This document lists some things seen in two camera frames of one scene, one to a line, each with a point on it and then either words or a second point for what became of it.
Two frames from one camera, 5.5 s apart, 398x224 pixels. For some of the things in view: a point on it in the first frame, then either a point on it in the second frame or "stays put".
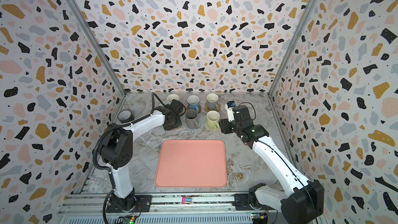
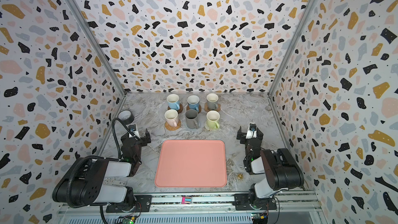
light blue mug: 193,101 stays put
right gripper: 226,126 → 250,140
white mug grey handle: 212,100 stays put
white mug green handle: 212,118 stays put
